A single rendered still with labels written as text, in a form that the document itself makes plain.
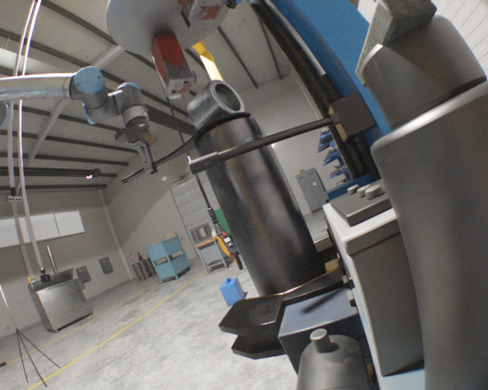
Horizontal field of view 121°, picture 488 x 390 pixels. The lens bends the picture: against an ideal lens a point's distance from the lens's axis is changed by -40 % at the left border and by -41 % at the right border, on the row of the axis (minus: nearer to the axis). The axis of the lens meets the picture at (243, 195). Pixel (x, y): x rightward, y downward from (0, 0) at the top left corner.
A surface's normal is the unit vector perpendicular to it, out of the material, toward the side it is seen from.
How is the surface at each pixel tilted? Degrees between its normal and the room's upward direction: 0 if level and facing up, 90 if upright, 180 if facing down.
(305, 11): 90
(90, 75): 92
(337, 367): 19
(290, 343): 90
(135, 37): 180
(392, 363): 90
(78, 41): 174
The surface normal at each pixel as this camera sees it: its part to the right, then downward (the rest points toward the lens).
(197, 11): 0.40, 0.91
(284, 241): 0.16, -0.15
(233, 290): -0.16, -0.01
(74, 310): 0.84, -0.40
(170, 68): 0.44, -0.26
